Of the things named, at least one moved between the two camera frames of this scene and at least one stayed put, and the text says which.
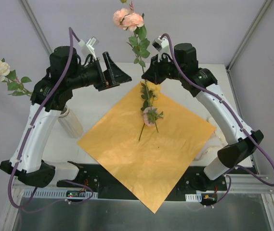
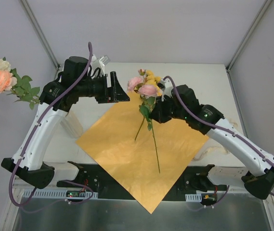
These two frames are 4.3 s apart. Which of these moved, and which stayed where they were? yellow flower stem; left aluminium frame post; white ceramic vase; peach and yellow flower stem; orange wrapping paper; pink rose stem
Moved: peach and yellow flower stem; yellow flower stem; pink rose stem
Stayed: left aluminium frame post; white ceramic vase; orange wrapping paper
